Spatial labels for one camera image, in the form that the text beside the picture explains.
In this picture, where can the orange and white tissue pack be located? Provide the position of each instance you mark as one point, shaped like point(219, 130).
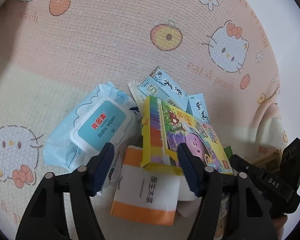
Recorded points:
point(145, 192)

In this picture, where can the white tissue roll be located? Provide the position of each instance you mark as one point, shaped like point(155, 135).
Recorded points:
point(187, 206)

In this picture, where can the green and white small box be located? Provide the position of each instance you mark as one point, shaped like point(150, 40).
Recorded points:
point(228, 151)

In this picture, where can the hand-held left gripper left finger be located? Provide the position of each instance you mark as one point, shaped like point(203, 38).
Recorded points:
point(103, 170)

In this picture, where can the blue baby wipes pack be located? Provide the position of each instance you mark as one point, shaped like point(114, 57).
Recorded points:
point(100, 120)

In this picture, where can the short light blue box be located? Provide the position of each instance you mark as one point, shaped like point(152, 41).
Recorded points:
point(200, 107)

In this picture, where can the brown cardboard box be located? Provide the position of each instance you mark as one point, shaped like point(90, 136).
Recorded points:
point(267, 157)

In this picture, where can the long light blue box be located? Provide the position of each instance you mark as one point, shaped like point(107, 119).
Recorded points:
point(165, 90)

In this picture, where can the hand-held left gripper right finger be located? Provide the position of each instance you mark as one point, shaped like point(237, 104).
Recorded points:
point(188, 172)

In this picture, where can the yellow colourful crayon box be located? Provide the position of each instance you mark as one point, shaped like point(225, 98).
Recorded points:
point(190, 130)

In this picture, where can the pink cartoon printed blanket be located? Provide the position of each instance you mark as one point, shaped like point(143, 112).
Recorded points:
point(90, 42)

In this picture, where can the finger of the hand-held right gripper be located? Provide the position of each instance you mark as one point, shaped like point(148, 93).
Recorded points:
point(242, 165)

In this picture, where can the white paper packet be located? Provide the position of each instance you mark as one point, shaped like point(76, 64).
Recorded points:
point(136, 92)

